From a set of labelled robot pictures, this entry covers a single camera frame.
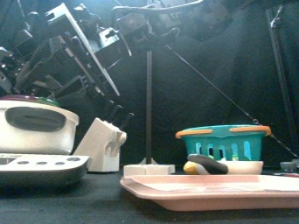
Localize flat red object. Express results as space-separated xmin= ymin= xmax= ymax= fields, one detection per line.
xmin=273 ymin=172 xmax=299 ymax=179

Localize white bowl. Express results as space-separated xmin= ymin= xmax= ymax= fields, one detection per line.
xmin=217 ymin=159 xmax=265 ymax=176

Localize white grey toy stove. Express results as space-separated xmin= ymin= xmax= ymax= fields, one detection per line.
xmin=0 ymin=152 xmax=93 ymax=187

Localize pink plastic tray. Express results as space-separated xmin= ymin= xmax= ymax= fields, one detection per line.
xmin=119 ymin=173 xmax=299 ymax=213

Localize black toy knife handle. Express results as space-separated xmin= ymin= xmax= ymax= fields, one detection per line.
xmin=119 ymin=112 xmax=136 ymax=131
xmin=109 ymin=104 xmax=125 ymax=123
xmin=101 ymin=100 xmax=117 ymax=121

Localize teal basket orange handles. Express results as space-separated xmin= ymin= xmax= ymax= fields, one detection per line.
xmin=173 ymin=124 xmax=273 ymax=162

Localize small grey object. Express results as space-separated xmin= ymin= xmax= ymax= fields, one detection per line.
xmin=279 ymin=158 xmax=299 ymax=172

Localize white toy knife block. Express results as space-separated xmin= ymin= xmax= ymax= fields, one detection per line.
xmin=72 ymin=117 xmax=128 ymax=173

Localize black yellow toy penguin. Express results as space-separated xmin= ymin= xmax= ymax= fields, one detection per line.
xmin=181 ymin=153 xmax=229 ymax=176

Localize thin diagonal black cable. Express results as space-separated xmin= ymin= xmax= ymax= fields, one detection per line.
xmin=164 ymin=43 xmax=299 ymax=160

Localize thin black stand pole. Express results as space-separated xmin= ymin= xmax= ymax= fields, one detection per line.
xmin=139 ymin=49 xmax=159 ymax=165

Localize black frame pole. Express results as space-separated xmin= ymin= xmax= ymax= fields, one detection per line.
xmin=265 ymin=3 xmax=299 ymax=152

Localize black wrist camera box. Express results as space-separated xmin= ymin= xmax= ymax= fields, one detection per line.
xmin=92 ymin=26 xmax=133 ymax=67

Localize purple green pot lid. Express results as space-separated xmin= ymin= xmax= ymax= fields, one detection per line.
xmin=0 ymin=94 xmax=61 ymax=108

